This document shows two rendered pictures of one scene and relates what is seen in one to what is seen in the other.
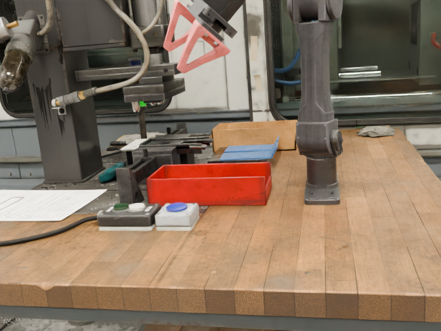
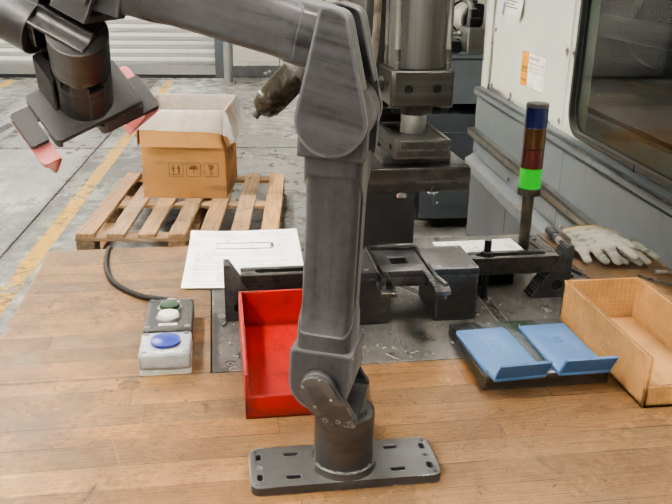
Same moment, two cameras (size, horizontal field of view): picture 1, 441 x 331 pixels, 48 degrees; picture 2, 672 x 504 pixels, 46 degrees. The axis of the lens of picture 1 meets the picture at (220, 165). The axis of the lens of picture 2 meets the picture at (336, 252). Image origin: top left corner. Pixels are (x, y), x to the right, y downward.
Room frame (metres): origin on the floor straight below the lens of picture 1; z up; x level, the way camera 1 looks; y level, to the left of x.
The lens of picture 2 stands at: (0.74, -0.87, 1.41)
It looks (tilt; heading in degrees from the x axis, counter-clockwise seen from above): 20 degrees down; 69
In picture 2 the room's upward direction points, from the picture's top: 1 degrees clockwise
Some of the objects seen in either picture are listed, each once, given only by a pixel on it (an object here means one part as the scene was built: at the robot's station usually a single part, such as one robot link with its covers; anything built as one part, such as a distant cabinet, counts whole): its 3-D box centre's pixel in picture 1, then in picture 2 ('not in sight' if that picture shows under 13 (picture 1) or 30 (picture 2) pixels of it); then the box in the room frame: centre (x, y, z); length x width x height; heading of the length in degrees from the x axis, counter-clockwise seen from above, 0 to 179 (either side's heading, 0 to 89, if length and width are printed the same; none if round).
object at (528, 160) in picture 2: not in sight; (532, 157); (1.53, 0.23, 1.10); 0.04 x 0.04 x 0.03
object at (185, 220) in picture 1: (178, 222); (166, 361); (0.87, 0.09, 0.90); 0.07 x 0.07 x 0.06; 77
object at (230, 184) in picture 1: (210, 183); (286, 346); (1.02, 0.02, 0.93); 0.25 x 0.12 x 0.06; 77
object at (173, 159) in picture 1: (165, 159); (405, 286); (1.25, 0.14, 0.94); 0.20 x 0.10 x 0.07; 167
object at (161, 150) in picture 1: (164, 144); (406, 261); (1.25, 0.14, 0.98); 0.20 x 0.10 x 0.01; 167
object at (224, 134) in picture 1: (256, 136); (642, 338); (1.49, -0.12, 0.93); 0.25 x 0.13 x 0.08; 77
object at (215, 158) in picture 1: (241, 156); (524, 351); (1.34, -0.06, 0.91); 0.17 x 0.16 x 0.02; 167
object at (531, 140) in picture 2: not in sight; (534, 137); (1.53, 0.23, 1.14); 0.04 x 0.04 x 0.03
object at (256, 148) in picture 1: (252, 143); (565, 341); (1.38, -0.10, 0.93); 0.15 x 0.07 x 0.03; 79
